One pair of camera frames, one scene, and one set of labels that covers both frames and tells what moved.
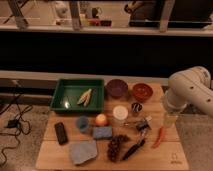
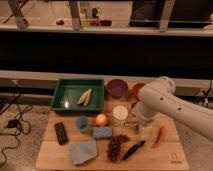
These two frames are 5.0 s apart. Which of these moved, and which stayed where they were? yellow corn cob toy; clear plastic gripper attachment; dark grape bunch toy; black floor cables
Moved: clear plastic gripper attachment
Stayed: dark grape bunch toy; black floor cables; yellow corn cob toy
